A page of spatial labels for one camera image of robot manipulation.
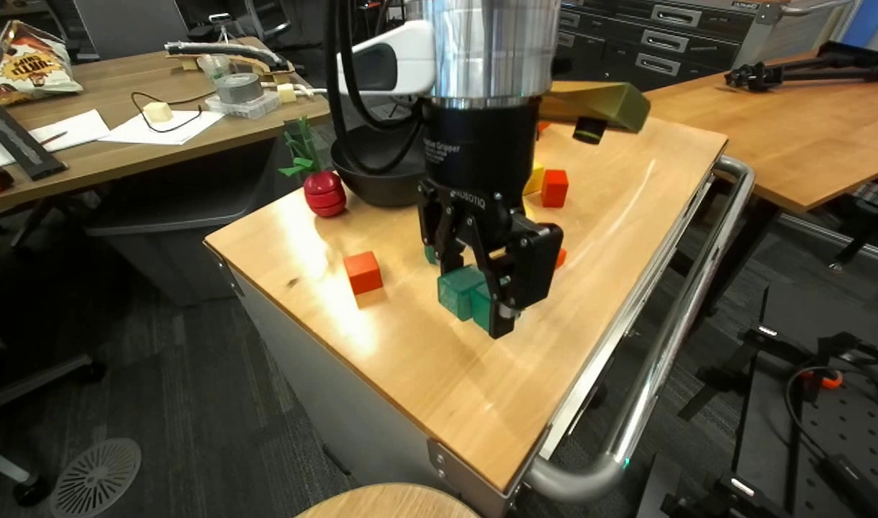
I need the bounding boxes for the round grey floor grate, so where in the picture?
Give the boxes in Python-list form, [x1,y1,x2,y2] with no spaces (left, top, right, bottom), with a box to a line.
[46,436,144,518]

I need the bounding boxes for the red radish toy green leaves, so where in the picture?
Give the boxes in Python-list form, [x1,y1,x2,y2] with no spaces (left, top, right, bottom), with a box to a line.
[274,115,350,223]

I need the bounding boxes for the grey office chair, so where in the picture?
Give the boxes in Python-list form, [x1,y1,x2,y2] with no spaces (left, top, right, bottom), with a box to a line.
[66,0,193,64]

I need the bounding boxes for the wooden office desk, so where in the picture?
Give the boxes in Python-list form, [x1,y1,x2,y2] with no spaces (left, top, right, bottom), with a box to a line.
[0,46,336,225]

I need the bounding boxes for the red wooden cube block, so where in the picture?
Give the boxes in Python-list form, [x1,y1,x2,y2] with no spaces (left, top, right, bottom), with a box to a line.
[343,247,386,296]

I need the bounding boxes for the orange clamp knob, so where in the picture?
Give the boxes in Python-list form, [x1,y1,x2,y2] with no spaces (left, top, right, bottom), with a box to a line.
[803,367,848,395]

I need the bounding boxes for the black office chair base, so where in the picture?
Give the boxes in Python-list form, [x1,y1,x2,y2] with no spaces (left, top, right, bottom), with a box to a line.
[0,313,110,509]

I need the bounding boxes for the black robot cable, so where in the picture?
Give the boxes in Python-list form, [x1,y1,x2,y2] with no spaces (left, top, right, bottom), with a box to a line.
[321,0,432,178]

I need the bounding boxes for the chips bag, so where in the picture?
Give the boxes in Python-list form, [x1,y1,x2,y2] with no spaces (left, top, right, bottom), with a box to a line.
[0,18,85,106]

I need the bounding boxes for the wooden table cart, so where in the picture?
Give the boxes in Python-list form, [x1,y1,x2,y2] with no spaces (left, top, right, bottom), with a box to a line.
[203,243,556,518]

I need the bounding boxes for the steel cart handle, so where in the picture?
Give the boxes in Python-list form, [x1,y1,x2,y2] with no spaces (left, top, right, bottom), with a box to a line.
[523,156,756,508]

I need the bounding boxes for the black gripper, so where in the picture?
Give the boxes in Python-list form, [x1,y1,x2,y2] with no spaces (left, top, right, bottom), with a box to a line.
[413,96,566,342]

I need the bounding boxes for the black folded tripod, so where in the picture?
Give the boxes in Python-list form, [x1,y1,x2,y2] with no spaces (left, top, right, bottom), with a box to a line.
[721,37,878,96]

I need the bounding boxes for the grey tape roll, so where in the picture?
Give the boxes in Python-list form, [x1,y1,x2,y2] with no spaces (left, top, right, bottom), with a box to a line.
[208,70,269,122]

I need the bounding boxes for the white paper sheet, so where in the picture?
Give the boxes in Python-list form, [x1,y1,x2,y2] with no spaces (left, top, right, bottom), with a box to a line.
[97,106,228,149]
[0,106,115,171]

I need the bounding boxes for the black white curved headset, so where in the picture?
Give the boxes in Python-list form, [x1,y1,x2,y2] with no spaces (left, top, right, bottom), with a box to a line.
[160,34,300,77]

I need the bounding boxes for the blue panel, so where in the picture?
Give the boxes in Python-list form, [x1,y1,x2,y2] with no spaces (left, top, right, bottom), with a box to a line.
[838,0,878,53]

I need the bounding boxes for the black flat bar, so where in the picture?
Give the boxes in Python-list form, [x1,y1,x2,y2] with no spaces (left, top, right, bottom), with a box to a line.
[0,96,68,185]

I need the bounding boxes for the grey plastic bin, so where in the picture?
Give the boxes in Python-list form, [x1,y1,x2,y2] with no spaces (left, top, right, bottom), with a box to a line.
[733,0,858,70]

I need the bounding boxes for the white cable plug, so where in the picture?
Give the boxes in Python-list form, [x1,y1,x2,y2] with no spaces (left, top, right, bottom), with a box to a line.
[268,77,331,105]

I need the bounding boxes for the long wooden table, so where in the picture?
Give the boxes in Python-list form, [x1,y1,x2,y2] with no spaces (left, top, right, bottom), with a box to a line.
[636,53,878,217]

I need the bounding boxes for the teal rectangular wooden block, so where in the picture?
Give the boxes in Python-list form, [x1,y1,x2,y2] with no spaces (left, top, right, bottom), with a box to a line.
[433,266,488,323]

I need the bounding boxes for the round wooden stool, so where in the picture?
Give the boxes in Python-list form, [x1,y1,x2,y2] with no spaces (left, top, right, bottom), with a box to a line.
[292,482,482,518]

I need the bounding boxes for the black camera stand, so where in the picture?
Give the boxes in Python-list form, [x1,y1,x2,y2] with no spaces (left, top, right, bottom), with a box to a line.
[662,284,878,518]

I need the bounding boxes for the white power adapter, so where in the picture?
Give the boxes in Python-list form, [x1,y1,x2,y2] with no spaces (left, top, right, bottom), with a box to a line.
[141,97,177,128]

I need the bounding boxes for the teal wooden cube block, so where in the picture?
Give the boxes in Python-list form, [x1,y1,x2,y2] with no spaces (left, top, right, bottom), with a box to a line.
[465,284,498,338]

